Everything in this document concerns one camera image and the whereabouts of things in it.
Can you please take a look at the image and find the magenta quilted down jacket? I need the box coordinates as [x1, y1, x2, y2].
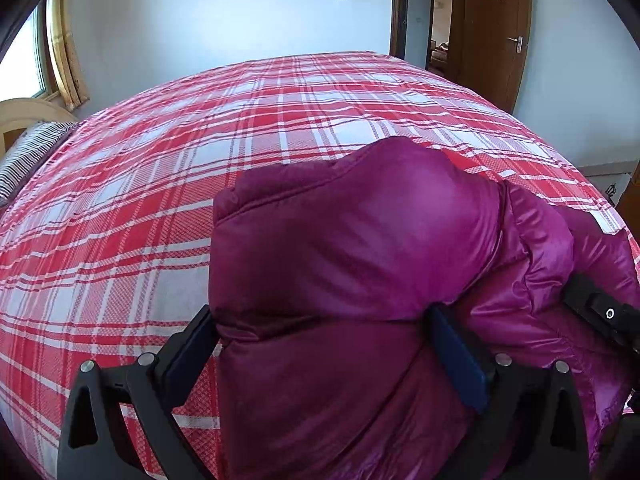
[209, 138, 639, 479]

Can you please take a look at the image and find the wooden bedside cabinet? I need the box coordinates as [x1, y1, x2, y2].
[616, 164, 640, 242]

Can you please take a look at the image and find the red plaid bed sheet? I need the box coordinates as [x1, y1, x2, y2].
[1, 52, 639, 479]

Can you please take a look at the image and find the striped pillow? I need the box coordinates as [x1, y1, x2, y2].
[1, 122, 78, 207]

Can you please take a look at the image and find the cream and wood headboard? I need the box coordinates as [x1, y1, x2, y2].
[0, 98, 78, 157]

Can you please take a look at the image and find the brown wooden door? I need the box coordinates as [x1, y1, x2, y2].
[447, 0, 532, 113]

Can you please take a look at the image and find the silver door handle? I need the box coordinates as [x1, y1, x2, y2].
[508, 36, 524, 54]

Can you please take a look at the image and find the window with frame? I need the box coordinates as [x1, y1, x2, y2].
[0, 1, 56, 101]

